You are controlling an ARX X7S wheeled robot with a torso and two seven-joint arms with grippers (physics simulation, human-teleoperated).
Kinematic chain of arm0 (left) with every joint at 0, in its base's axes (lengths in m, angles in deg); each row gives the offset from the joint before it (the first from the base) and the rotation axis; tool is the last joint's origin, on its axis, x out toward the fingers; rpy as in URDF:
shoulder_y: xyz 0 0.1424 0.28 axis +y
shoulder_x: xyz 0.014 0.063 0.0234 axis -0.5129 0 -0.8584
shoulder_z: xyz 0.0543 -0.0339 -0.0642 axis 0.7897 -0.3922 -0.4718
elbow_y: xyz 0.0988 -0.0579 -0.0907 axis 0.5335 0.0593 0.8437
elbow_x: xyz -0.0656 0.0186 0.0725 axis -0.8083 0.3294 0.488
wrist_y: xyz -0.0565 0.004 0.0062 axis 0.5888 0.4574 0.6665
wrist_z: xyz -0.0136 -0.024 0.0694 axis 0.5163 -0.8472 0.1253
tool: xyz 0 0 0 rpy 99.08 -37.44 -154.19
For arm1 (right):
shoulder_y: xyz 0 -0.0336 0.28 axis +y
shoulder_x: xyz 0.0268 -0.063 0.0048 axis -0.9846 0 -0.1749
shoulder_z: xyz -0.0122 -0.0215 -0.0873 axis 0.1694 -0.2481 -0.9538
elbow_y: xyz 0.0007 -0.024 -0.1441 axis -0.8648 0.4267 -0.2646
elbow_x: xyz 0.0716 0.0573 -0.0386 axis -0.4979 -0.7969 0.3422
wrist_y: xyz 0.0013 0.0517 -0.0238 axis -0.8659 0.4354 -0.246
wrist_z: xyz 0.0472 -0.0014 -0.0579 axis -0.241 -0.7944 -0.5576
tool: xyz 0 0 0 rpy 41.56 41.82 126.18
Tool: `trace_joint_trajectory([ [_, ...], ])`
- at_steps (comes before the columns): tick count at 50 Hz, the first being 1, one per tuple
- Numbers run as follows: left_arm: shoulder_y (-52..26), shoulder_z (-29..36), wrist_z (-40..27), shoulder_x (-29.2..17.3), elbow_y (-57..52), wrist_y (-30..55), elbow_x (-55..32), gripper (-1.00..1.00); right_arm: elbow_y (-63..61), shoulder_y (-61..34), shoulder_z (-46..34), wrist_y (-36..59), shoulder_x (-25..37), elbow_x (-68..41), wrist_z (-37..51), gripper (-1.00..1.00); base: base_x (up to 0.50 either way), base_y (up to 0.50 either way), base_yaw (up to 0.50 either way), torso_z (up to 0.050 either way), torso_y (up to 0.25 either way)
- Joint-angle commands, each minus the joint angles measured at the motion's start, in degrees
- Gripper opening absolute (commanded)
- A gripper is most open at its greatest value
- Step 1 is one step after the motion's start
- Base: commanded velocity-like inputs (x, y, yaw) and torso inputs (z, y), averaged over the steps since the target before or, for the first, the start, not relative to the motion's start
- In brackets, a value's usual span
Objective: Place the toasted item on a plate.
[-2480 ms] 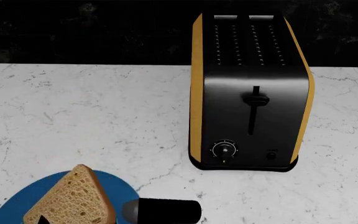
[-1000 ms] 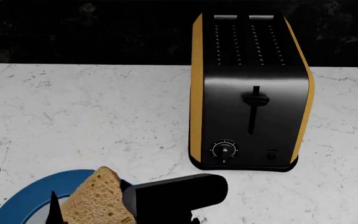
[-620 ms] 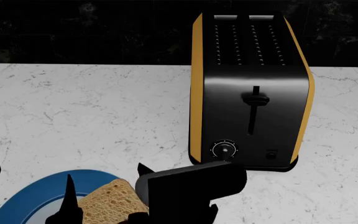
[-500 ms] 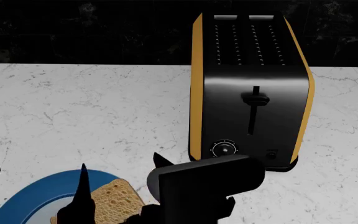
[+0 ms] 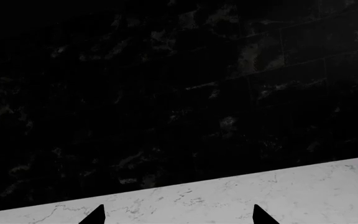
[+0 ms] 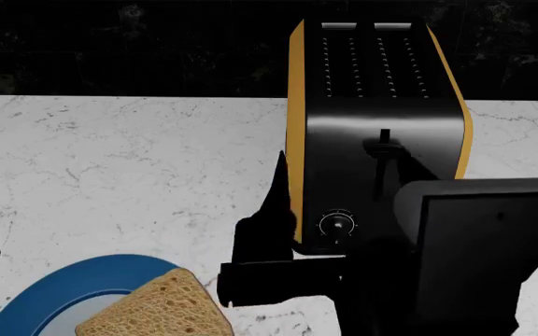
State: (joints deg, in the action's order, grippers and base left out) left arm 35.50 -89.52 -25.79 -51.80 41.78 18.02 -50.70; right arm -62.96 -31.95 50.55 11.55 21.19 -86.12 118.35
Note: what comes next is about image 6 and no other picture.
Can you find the blue rimmed plate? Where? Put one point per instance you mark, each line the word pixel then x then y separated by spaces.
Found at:
pixel 70 280

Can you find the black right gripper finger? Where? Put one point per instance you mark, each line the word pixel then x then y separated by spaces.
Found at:
pixel 418 166
pixel 269 227

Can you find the black toaster lever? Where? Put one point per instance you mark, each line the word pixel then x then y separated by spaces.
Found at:
pixel 384 148

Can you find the black toaster dial knob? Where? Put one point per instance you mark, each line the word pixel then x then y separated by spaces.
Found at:
pixel 337 224

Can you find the brown bread slice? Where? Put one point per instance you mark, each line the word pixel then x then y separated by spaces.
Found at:
pixel 161 308

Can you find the black toaster with yellow sides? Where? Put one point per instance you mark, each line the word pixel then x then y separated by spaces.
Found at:
pixel 344 115

